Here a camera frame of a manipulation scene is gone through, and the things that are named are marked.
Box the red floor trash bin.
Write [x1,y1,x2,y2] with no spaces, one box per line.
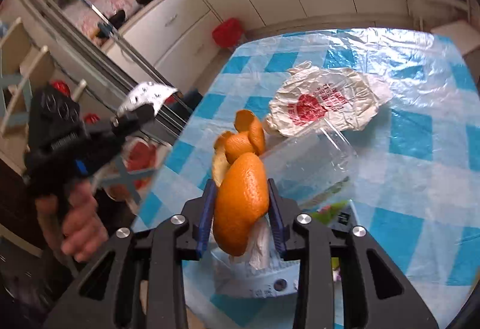
[211,18,244,49]

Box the small white wooden stool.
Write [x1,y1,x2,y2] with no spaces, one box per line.
[431,20,480,56]

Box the person's left hand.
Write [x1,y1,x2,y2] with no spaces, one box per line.
[35,180,108,262]

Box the clear plastic container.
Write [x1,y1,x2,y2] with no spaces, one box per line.
[260,119,356,211]

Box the blue checkered plastic tablecloth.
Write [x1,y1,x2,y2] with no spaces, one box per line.
[133,28,479,327]

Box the orange peel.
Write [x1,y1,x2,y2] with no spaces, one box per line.
[211,110,269,257]

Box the white and red plastic bag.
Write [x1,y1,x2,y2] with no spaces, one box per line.
[263,61,393,137]

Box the white slatted shelf rack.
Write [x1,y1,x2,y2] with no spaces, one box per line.
[0,16,88,138]

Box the white crumpled plastic bag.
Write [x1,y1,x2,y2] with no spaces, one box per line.
[116,81,178,117]

